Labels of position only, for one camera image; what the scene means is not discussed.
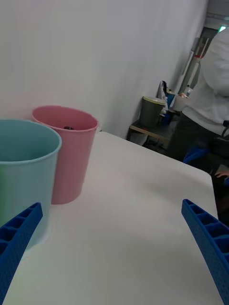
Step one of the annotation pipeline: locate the white cup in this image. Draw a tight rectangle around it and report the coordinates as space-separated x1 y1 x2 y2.
172 94 189 112

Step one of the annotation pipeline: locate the pink plastic bin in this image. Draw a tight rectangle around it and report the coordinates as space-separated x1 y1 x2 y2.
31 105 99 205

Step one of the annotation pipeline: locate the low wooden side table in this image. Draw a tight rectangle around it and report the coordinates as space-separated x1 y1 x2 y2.
125 120 178 150

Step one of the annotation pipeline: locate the person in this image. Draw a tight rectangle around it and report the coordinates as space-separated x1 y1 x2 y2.
166 28 229 173

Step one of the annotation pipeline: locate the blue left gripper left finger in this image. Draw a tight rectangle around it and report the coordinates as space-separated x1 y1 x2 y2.
0 202 44 305

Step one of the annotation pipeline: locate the grey bin with pale rim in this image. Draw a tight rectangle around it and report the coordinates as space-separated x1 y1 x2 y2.
139 95 167 127

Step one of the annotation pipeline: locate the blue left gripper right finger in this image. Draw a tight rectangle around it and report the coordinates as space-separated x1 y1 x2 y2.
181 199 229 305

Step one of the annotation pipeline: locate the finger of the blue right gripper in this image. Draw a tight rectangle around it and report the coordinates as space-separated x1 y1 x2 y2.
183 145 208 164

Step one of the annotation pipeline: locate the pale blue plastic bin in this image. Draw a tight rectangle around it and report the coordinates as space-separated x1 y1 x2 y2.
0 119 62 251

